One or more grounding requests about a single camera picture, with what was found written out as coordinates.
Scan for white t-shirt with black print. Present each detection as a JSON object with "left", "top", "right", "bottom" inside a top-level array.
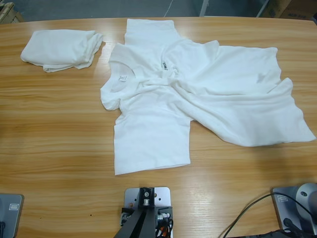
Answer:
[{"left": 100, "top": 17, "right": 317, "bottom": 176}]

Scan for folded plain white t-shirt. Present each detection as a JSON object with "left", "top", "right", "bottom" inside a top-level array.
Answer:
[{"left": 20, "top": 29, "right": 105, "bottom": 73}]

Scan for brown cardboard box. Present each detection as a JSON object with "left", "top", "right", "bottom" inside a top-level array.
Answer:
[{"left": 266, "top": 0, "right": 317, "bottom": 19}]

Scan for wooden pallet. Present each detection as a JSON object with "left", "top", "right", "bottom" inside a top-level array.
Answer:
[{"left": 0, "top": 1, "right": 24, "bottom": 24}]

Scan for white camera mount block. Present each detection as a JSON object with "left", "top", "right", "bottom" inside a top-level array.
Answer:
[{"left": 123, "top": 186, "right": 173, "bottom": 238}]

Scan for dark camera post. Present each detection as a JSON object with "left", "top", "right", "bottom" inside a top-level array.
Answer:
[{"left": 116, "top": 187, "right": 157, "bottom": 238}]

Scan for orange and black mount cables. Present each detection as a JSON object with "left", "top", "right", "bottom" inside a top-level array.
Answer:
[{"left": 155, "top": 218, "right": 175, "bottom": 238}]

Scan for white metal frame leg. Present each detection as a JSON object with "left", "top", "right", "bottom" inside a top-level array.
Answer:
[
  {"left": 256, "top": 0, "right": 270, "bottom": 17},
  {"left": 200, "top": 0, "right": 210, "bottom": 17}
]

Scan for long black curved cable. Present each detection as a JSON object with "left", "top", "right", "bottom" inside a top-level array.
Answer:
[{"left": 223, "top": 192, "right": 317, "bottom": 238}]

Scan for grey base plate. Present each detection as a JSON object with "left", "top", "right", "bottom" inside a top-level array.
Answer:
[
  {"left": 272, "top": 185, "right": 317, "bottom": 233},
  {"left": 0, "top": 193, "right": 25, "bottom": 238}
]

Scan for black base plug cable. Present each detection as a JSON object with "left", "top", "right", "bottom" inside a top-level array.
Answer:
[{"left": 257, "top": 217, "right": 317, "bottom": 238}]

